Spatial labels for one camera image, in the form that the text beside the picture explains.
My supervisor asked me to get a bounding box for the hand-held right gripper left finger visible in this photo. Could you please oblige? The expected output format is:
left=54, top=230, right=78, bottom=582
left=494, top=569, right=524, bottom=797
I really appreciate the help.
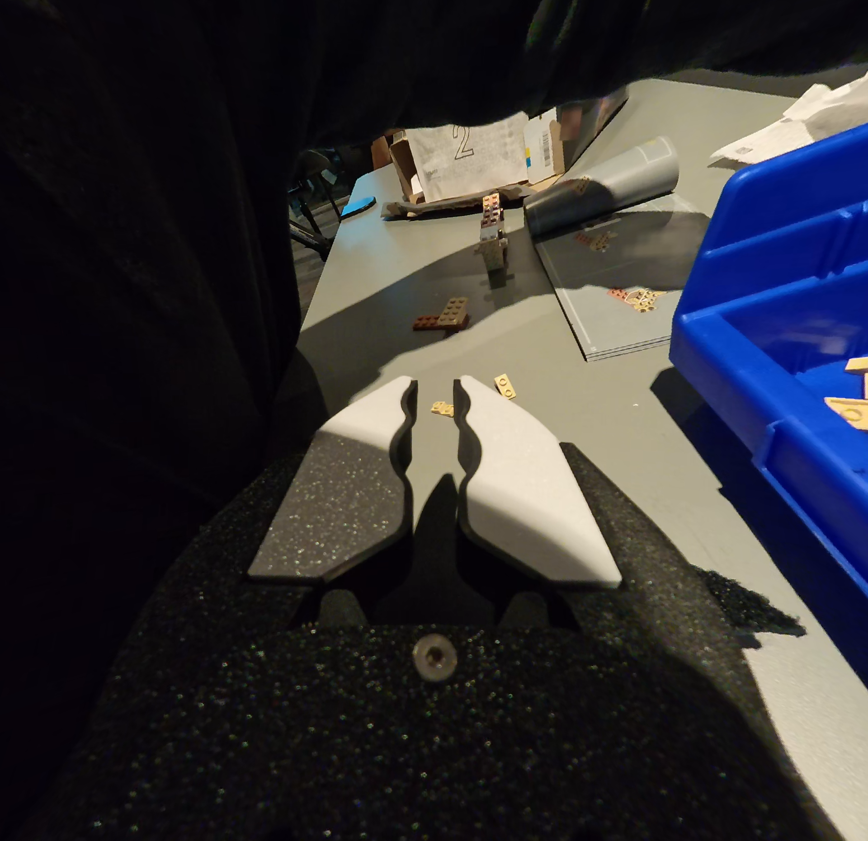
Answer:
left=247, top=376, right=419, bottom=582

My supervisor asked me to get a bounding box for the open cardboard box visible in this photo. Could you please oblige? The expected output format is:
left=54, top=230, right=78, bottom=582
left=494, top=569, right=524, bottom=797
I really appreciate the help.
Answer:
left=383, top=105, right=577, bottom=220

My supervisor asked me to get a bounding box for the partly built brick tower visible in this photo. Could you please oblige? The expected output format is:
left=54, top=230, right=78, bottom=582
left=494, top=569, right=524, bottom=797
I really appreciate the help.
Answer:
left=478, top=192, right=509, bottom=273

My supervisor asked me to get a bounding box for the blue plastic bin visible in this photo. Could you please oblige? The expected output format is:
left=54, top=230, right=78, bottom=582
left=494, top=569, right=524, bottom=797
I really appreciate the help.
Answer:
left=670, top=124, right=868, bottom=598

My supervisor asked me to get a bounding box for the torn white paper bag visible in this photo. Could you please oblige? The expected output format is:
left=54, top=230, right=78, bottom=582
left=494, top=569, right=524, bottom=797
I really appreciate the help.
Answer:
left=710, top=71, right=868, bottom=171

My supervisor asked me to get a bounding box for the pile of small toy bricks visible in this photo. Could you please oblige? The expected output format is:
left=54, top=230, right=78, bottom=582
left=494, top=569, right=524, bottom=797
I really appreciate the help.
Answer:
left=824, top=356, right=868, bottom=432

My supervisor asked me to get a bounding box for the person's black jacket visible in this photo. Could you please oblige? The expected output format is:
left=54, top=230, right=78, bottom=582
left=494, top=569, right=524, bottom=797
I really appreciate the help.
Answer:
left=0, top=0, right=868, bottom=841

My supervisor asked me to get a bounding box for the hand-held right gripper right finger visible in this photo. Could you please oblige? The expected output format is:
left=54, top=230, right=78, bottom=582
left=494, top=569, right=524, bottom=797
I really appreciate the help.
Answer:
left=452, top=375, right=623, bottom=590

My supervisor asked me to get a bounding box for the instruction booklet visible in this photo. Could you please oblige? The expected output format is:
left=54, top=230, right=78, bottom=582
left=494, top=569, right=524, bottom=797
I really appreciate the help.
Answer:
left=524, top=138, right=712, bottom=362

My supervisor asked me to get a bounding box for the dark toy set box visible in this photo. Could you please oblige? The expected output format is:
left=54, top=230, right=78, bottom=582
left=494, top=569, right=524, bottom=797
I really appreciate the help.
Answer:
left=556, top=89, right=628, bottom=171

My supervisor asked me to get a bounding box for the black office chair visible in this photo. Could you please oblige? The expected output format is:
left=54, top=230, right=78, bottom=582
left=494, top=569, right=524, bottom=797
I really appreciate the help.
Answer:
left=288, top=148, right=354, bottom=252

